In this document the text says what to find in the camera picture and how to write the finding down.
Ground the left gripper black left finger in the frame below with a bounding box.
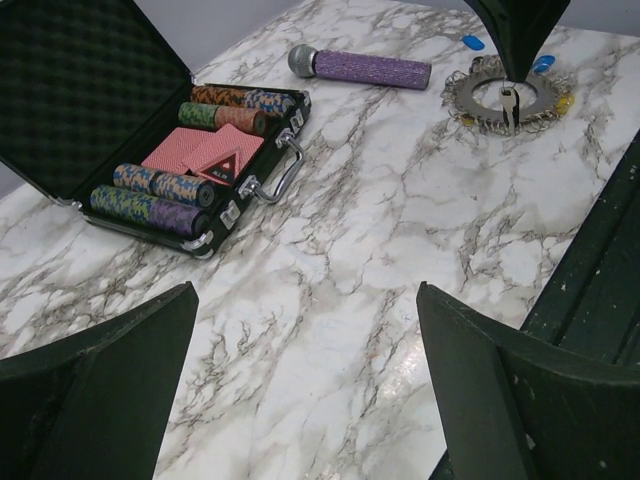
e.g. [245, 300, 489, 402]
[1, 283, 199, 479]

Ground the black poker chip case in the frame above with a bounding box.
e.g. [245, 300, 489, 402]
[1, 1, 311, 258]

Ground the blue key tag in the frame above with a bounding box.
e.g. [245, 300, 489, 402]
[531, 55, 556, 73]

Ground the silver disc keyring holder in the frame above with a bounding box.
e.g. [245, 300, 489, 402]
[442, 55, 575, 136]

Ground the purple glitter toy microphone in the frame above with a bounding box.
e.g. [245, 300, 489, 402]
[287, 44, 432, 91]

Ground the pink playing card deck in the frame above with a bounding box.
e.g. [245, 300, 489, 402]
[142, 124, 264, 174]

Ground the key with black tag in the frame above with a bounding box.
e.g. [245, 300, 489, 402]
[499, 86, 520, 136]

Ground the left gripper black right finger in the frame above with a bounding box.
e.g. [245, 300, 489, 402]
[416, 283, 639, 479]

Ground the black red triangular dealer button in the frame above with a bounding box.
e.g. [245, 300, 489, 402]
[192, 156, 236, 186]

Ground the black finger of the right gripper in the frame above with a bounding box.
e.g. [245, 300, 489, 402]
[465, 0, 570, 83]

